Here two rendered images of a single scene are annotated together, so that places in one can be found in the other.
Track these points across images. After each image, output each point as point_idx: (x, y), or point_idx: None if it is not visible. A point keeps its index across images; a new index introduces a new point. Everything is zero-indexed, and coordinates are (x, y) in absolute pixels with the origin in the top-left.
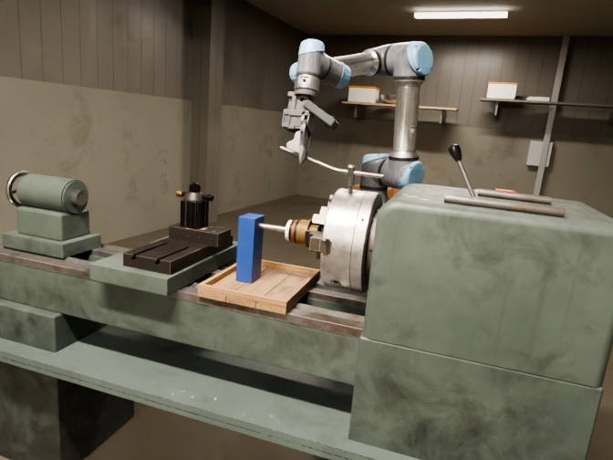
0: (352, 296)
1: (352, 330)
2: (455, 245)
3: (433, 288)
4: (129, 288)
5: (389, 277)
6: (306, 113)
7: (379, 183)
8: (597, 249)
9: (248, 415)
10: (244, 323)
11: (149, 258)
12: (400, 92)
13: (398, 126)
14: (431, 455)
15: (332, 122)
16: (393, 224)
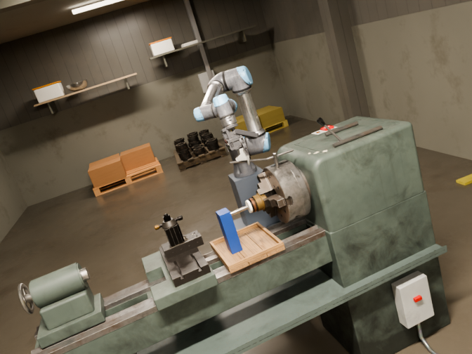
0: (289, 223)
1: (319, 234)
2: (352, 164)
3: (352, 189)
4: (180, 301)
5: (332, 196)
6: (241, 136)
7: None
8: (402, 135)
9: (293, 315)
10: (263, 270)
11: (192, 271)
12: (242, 98)
13: (248, 118)
14: (381, 266)
15: (257, 135)
16: (324, 169)
